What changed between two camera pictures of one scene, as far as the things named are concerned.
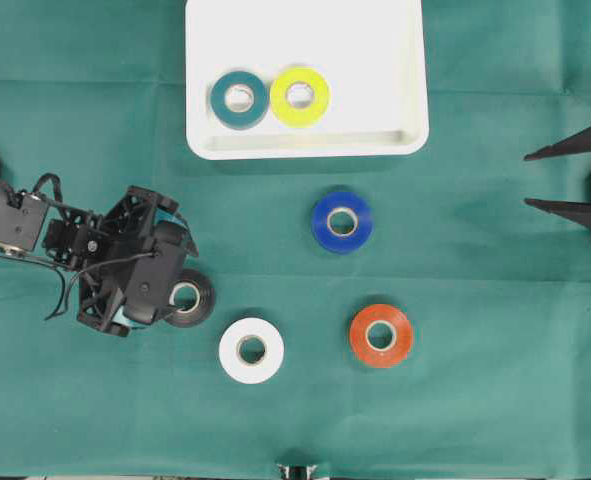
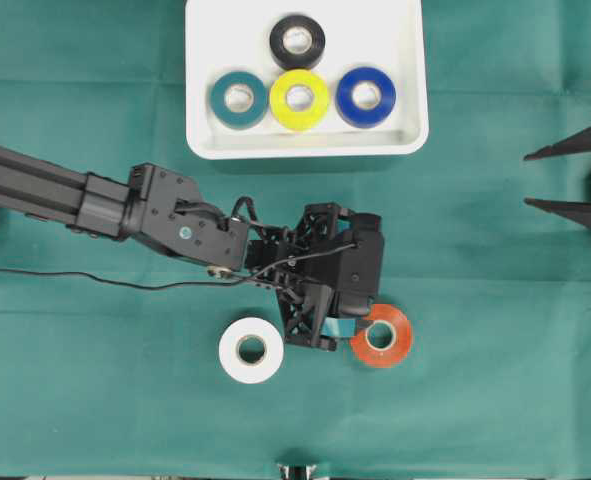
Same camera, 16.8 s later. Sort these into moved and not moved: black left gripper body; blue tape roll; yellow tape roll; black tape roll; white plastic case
Moved: blue tape roll; black tape roll; black left gripper body
Not moved: white plastic case; yellow tape roll
